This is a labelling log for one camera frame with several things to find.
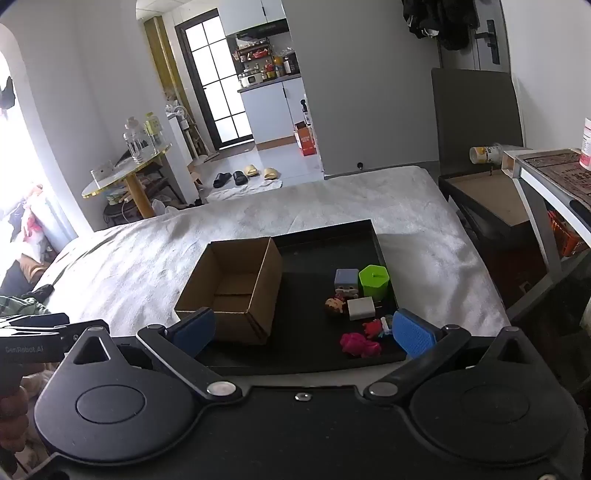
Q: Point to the black-framed glass door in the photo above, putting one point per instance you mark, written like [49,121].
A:
[214,78]

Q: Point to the small white box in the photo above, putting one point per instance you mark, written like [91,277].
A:
[102,172]

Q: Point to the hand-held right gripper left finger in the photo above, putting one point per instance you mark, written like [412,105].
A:
[194,331]

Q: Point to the white and pink bottle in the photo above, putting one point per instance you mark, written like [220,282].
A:
[586,145]

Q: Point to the green plaid cloth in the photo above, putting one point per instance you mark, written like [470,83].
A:
[21,305]

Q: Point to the pale yellow bottle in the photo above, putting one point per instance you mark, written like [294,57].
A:
[154,129]

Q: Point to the white floor cloth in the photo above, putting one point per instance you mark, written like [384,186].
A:
[244,190]

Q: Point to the black square tray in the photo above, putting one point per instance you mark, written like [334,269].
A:
[314,258]

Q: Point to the clear water bottle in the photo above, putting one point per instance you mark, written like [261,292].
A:
[137,141]

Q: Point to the pile of clothes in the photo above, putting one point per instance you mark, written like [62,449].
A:
[30,221]

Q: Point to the hanging black clothes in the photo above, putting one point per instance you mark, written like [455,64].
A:
[438,21]

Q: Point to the kitchen spice rack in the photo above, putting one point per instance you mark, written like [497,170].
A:
[251,50]

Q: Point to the white wall cabinet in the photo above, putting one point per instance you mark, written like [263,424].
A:
[251,16]

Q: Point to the grey leaning board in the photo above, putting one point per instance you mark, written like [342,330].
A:
[475,120]

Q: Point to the green hexagonal container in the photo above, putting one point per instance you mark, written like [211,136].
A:
[373,279]

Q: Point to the round gold-edged table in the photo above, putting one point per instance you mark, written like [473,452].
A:
[129,173]

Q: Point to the spray bottle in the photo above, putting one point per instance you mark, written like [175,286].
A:
[304,113]

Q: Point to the white kitchen cabinet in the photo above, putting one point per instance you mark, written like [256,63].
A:
[270,110]

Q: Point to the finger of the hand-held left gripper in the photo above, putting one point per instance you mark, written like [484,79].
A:
[37,321]

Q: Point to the person's left hand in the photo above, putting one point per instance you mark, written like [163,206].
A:
[11,413]

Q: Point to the red and blue figure toy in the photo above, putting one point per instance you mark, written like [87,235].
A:
[374,327]

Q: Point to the black slipper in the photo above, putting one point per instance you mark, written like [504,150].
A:
[239,177]
[221,180]

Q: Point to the black-framed brown board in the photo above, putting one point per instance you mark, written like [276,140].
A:
[494,203]

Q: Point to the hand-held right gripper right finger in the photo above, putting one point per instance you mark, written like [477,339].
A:
[413,336]

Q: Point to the pink plush toy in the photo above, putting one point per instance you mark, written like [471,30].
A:
[359,345]

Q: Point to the brown-haired doll figure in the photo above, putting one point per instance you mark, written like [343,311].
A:
[335,306]

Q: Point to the white side table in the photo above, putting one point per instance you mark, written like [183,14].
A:
[535,203]

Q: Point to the orange crate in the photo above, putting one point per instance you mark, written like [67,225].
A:
[568,235]

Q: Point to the white bottle lying down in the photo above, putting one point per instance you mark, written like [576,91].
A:
[487,154]

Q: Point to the lilac block figure toy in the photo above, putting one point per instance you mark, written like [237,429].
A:
[346,279]

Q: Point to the white charger adapter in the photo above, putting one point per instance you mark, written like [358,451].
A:
[361,308]

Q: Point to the carved brown board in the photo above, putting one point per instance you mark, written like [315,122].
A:
[563,173]

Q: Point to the orange cardboard box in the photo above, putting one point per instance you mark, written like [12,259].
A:
[305,138]

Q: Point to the brown cardboard box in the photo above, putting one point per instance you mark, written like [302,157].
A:
[231,286]

